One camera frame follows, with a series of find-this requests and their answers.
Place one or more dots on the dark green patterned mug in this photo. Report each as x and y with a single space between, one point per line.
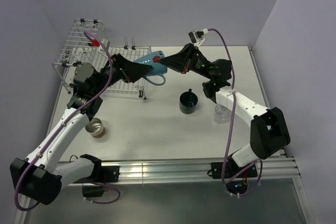
188 102

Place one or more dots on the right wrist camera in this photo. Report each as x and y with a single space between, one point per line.
197 37

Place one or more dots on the aluminium mounting rail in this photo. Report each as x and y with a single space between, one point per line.
180 191

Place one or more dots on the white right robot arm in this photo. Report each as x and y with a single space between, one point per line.
268 129

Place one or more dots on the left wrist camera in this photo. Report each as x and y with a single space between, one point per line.
98 43

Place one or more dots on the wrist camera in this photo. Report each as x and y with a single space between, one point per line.
98 43
197 37

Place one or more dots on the cream steel cup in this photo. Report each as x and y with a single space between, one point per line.
95 128

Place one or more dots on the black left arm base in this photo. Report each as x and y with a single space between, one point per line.
100 178

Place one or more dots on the white wire dish rack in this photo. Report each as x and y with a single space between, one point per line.
77 49

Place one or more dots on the clear glass cup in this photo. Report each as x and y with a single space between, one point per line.
222 114

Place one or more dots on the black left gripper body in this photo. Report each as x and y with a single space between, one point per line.
116 75

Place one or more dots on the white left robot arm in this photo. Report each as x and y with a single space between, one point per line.
38 176

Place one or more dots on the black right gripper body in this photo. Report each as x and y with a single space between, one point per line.
198 64

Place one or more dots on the blue ceramic mug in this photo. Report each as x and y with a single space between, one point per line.
158 69

